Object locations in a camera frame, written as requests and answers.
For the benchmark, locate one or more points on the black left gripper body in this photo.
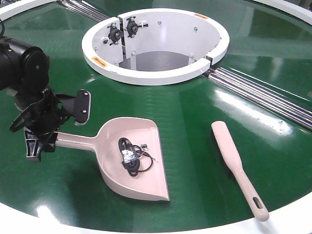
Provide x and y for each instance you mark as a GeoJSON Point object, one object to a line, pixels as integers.
{"type": "Point", "coordinates": [42, 112]}

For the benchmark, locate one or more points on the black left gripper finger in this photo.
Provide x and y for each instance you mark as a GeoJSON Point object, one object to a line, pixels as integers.
{"type": "Point", "coordinates": [35, 145]}

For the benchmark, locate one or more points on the beige plastic dustpan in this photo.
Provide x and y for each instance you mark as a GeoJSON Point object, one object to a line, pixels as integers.
{"type": "Point", "coordinates": [129, 156]}

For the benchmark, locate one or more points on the beige hand broom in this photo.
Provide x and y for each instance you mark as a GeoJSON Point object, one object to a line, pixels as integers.
{"type": "Point", "coordinates": [233, 161]}

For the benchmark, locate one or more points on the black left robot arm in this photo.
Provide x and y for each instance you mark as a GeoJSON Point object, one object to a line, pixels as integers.
{"type": "Point", "coordinates": [24, 72]}

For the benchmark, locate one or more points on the white outer conveyor rim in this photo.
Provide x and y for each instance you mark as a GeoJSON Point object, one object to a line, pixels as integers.
{"type": "Point", "coordinates": [66, 187]}

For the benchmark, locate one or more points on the orange warning label front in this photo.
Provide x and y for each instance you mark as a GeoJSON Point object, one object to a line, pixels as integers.
{"type": "Point", "coordinates": [99, 61]}

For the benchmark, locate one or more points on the chrome rollers top left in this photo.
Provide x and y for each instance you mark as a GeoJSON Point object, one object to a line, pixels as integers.
{"type": "Point", "coordinates": [83, 8]}

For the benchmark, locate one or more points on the left black bearing mount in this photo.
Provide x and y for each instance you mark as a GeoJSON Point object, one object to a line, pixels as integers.
{"type": "Point", "coordinates": [114, 34]}

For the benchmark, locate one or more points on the black bearing mount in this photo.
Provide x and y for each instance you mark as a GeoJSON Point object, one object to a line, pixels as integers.
{"type": "Point", "coordinates": [114, 34]}
{"type": "Point", "coordinates": [132, 27]}

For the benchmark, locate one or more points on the right black bearing mount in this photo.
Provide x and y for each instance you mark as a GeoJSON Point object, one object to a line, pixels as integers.
{"type": "Point", "coordinates": [132, 27]}

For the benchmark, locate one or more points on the white central ring housing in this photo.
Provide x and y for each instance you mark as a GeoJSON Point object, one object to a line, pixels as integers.
{"type": "Point", "coordinates": [177, 46]}

